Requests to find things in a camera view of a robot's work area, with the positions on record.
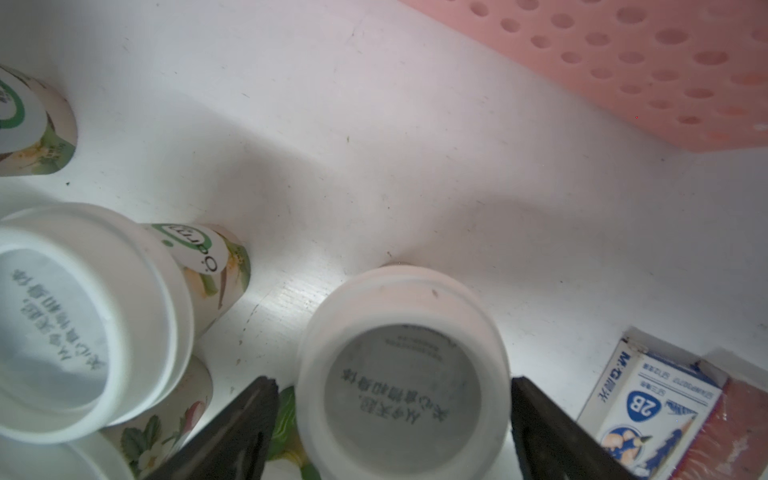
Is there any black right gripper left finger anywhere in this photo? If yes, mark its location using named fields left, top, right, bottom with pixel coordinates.
left=148, top=376, right=279, bottom=480

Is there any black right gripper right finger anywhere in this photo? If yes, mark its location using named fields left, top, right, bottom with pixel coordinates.
left=510, top=377, right=634, bottom=480

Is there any white yogurt cup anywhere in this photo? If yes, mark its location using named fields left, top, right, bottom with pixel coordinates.
left=1, top=203, right=251, bottom=444
left=1, top=65, right=78, bottom=177
left=1, top=356, right=213, bottom=480
left=268, top=264, right=511, bottom=479

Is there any white yogurt cup back left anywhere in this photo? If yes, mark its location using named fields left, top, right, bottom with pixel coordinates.
left=1, top=65, right=78, bottom=177

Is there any pink plastic basket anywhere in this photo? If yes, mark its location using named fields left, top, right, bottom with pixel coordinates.
left=414, top=0, right=767, bottom=153

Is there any red pencil box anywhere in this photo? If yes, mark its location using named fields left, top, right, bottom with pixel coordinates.
left=672, top=349, right=767, bottom=479

